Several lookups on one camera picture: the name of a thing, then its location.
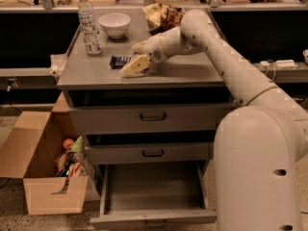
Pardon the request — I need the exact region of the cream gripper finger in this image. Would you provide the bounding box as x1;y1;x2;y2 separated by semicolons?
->
119;54;150;78
132;43;144;55

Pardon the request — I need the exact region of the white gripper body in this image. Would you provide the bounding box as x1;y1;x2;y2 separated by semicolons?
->
139;27;200;64

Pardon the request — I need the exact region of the blue rxbar blueberry bar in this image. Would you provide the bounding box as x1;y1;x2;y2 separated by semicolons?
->
110;56;131;69

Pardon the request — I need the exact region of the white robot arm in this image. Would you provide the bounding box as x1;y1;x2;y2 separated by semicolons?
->
120;10;308;231

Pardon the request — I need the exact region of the grey drawer cabinet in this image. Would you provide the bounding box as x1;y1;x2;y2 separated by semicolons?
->
58;9;232;160

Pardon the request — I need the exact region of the grey top drawer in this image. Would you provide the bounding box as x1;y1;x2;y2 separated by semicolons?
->
69;103;234;135

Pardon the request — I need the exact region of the grey drawer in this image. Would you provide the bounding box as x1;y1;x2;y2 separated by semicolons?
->
85;141;213;165
69;103;234;135
90;161;217;230

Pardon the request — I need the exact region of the grey middle drawer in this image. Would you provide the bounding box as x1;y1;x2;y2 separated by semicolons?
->
85;141;213;165

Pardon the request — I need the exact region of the grey bottom drawer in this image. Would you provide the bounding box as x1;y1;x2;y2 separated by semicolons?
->
90;161;217;230

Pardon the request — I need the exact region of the brown chip bag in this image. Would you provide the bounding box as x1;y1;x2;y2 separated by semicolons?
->
142;3;185;35

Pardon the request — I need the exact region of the white ceramic bowl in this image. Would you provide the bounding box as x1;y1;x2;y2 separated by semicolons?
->
98;13;131;39

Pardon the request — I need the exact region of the clear plastic water bottle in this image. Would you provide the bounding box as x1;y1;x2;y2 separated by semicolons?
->
78;0;102;55

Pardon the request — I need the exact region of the white power adapter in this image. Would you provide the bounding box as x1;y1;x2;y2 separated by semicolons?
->
259;61;270;69

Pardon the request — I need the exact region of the green item in box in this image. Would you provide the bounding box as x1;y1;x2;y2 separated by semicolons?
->
71;136;84;153

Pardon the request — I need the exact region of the orange fruit in box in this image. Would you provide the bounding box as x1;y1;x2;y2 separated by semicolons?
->
63;139;74;150

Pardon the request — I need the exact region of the white power strip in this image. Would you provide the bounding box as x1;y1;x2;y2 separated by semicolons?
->
274;60;298;69

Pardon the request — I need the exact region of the brown cardboard box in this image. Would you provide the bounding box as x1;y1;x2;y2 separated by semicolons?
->
0;95;88;215

